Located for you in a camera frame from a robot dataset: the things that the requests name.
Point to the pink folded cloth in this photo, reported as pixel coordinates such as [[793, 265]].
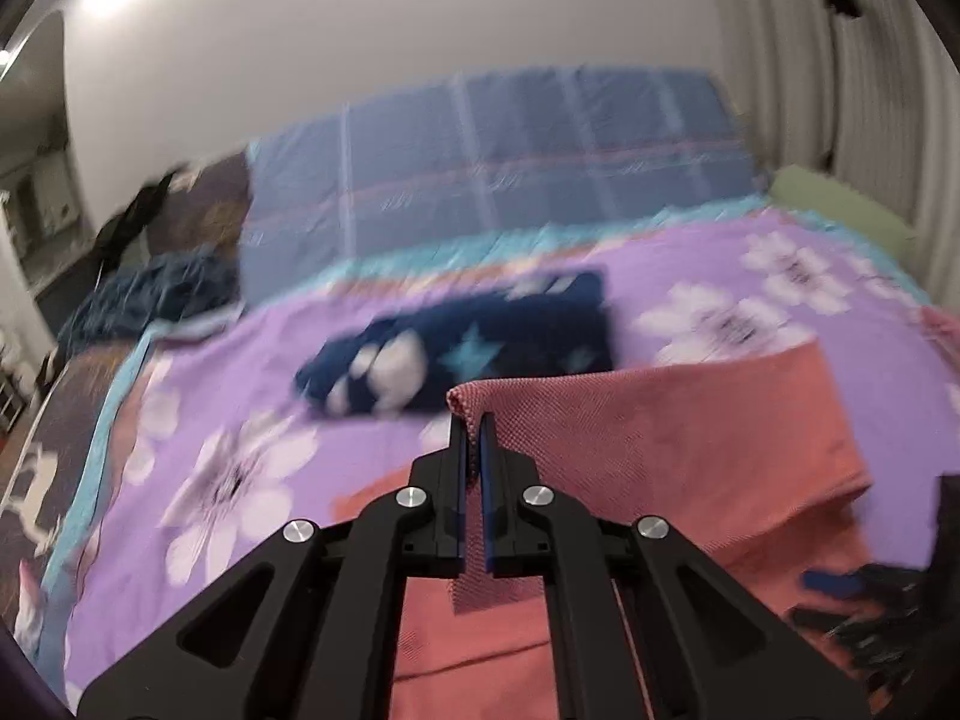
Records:
[[941, 334]]

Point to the green pillow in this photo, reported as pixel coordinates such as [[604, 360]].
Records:
[[832, 202]]

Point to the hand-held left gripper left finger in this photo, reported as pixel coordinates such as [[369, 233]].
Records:
[[448, 514]]

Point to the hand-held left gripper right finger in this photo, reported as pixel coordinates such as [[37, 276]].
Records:
[[486, 499]]

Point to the purple floral bedsheet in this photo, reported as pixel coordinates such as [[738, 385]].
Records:
[[300, 360]]

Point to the salmon pink ribbed garment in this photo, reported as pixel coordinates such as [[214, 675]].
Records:
[[675, 435]]

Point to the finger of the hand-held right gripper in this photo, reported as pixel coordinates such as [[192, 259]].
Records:
[[832, 583], [847, 634]]

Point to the black clothing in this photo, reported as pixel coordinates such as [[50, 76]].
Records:
[[127, 229]]

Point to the navy star print garment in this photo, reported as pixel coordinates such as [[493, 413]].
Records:
[[525, 330]]

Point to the pale curtain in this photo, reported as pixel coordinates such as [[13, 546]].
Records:
[[885, 90]]

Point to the brown patterned blanket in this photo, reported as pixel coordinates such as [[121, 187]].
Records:
[[60, 420]]

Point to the blue plaid pillow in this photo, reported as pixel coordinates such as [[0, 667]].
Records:
[[487, 165]]

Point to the dark blue knitted cloth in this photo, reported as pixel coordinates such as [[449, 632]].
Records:
[[150, 292]]

